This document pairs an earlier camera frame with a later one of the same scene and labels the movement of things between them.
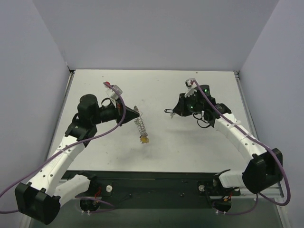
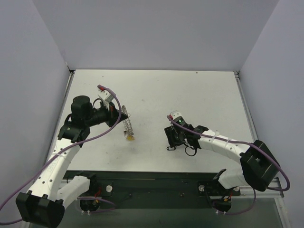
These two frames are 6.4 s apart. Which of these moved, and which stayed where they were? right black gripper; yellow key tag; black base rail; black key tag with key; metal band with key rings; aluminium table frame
Moved: metal band with key rings; yellow key tag; black key tag with key; right black gripper
Stayed: aluminium table frame; black base rail
